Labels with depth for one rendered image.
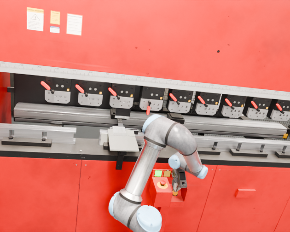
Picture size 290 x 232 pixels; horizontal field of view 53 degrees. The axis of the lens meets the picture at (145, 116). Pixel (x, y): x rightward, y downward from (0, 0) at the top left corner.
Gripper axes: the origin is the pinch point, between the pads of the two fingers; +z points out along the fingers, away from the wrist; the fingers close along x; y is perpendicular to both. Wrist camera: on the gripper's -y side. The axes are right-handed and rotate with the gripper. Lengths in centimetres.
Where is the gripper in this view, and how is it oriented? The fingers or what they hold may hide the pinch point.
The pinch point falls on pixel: (176, 191)
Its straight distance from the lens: 196.1
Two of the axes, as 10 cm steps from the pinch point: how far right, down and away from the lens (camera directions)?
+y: -1.6, -5.0, 8.5
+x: -9.7, -0.7, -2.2
